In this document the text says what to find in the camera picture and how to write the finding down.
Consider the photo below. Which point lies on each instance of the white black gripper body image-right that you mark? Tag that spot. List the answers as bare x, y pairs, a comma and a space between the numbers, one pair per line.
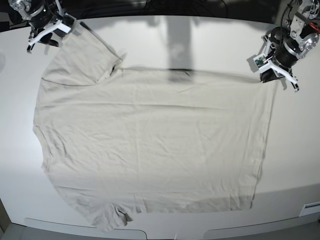
271, 66

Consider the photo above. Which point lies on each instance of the white black gripper body image-left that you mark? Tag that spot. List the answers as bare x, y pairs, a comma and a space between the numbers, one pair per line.
60, 25

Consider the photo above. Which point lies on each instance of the light grey T-shirt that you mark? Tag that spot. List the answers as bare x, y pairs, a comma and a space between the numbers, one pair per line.
118, 142

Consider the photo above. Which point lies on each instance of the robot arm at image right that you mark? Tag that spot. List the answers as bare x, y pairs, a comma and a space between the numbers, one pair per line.
285, 45

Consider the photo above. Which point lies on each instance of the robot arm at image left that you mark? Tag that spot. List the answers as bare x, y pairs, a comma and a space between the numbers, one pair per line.
28, 9

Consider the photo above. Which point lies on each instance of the white label sticker on table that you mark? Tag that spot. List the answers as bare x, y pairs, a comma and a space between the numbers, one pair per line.
309, 209

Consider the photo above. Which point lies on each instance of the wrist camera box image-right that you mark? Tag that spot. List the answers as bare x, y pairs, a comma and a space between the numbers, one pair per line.
260, 60

